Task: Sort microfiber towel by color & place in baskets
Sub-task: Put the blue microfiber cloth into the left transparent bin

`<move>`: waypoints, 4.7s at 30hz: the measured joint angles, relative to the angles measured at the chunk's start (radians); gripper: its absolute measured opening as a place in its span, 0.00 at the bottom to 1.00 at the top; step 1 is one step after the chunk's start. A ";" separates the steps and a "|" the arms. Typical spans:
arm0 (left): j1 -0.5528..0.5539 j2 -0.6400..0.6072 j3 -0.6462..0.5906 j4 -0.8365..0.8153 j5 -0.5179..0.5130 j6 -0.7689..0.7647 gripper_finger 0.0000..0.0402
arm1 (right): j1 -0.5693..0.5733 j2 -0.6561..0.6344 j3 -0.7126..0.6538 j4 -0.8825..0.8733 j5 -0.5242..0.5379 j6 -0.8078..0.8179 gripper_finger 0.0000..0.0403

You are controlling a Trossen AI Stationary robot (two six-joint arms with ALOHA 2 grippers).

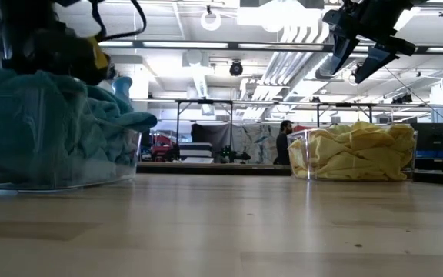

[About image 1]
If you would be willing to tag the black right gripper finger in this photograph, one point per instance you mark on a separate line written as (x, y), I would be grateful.
(377, 59)
(342, 50)

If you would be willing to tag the teal microfiber towel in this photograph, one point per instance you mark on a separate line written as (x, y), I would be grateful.
(129, 121)
(44, 115)

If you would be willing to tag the black background robot arm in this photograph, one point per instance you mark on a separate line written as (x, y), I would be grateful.
(235, 155)

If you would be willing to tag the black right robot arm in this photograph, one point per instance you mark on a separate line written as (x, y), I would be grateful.
(379, 9)

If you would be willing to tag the yellow tag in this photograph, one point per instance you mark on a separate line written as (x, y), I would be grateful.
(100, 57)

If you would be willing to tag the black track spotlights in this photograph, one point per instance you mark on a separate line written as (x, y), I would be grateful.
(402, 99)

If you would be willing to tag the clear plastic water bottle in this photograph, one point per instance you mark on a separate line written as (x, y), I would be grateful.
(123, 82)

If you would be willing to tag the black computer monitor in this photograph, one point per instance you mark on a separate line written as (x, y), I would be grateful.
(435, 139)

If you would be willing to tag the round black ceiling fixture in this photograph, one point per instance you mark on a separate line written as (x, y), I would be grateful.
(236, 68)

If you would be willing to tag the person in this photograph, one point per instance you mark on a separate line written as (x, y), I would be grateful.
(283, 144)

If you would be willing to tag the blue box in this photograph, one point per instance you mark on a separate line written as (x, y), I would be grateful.
(437, 154)

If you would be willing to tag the marbled grey sheet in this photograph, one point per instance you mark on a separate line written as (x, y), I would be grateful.
(262, 140)

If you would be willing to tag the black desk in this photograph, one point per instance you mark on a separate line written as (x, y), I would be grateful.
(440, 165)

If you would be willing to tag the yellow cloth top right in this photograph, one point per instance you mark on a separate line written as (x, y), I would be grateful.
(294, 169)

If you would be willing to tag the clear plastic basket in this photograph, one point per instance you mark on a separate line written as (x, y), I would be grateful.
(21, 187)

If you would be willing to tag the red cart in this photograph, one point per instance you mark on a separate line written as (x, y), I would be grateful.
(162, 148)

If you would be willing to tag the grey backdrop cloth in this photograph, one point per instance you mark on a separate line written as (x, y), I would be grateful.
(212, 134)

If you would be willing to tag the white stacked boxes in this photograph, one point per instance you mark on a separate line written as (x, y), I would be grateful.
(195, 151)

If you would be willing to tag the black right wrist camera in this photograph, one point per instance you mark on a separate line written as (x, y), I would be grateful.
(340, 21)

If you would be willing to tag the grey corrugated air duct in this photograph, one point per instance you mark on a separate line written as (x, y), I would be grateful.
(321, 71)

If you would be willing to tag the black ceiling bracket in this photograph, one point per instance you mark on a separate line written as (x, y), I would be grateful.
(442, 11)

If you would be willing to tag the white ribbed ceiling duct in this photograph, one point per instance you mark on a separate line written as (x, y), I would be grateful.
(283, 65)

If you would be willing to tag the black aluminium table frame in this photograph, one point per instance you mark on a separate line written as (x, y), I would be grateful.
(214, 168)

